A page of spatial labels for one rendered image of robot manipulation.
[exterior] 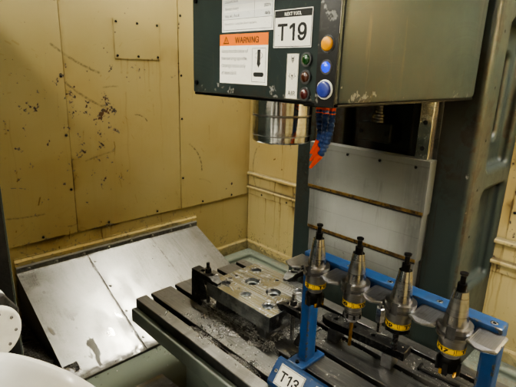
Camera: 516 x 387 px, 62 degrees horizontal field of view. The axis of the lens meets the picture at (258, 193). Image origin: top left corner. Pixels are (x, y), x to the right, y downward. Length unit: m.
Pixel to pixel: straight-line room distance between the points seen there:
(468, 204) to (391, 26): 0.71
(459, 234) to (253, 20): 0.92
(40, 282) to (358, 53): 1.55
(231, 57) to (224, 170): 1.45
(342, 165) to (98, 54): 1.10
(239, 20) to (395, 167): 0.75
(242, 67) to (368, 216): 0.80
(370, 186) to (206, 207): 1.11
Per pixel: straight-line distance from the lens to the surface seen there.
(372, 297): 0.96
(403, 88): 1.01
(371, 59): 0.89
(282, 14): 0.91
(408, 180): 1.47
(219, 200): 2.43
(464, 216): 1.48
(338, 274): 1.04
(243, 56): 0.98
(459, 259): 1.53
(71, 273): 2.02
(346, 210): 1.62
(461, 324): 0.90
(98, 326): 1.85
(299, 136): 1.12
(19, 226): 1.96
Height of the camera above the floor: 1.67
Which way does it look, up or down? 16 degrees down
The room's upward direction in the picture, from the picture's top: 2 degrees clockwise
